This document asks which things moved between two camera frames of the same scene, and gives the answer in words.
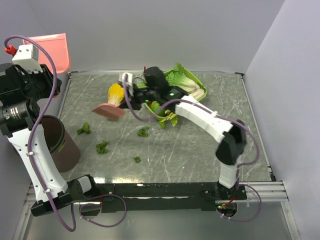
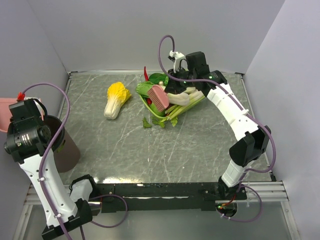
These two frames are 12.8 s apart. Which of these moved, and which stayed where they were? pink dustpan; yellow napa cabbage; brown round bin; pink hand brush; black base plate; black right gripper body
Moved: pink dustpan; black right gripper body; pink hand brush
Stayed: yellow napa cabbage; black base plate; brown round bin
